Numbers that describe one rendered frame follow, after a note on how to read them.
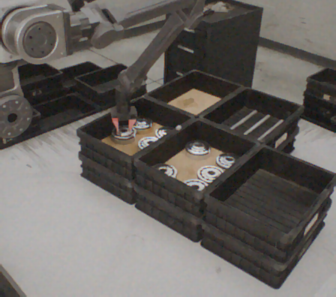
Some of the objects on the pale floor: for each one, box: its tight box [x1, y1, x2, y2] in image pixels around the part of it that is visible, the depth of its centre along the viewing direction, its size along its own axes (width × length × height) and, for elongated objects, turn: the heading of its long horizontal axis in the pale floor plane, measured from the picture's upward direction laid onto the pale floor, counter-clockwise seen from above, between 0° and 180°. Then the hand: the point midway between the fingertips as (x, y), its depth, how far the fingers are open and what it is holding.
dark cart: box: [164, 0, 263, 89], centre depth 358 cm, size 60×45×90 cm
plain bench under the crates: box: [0, 95, 336, 297], centre depth 199 cm, size 160×160×70 cm
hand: (124, 130), depth 185 cm, fingers open, 5 cm apart
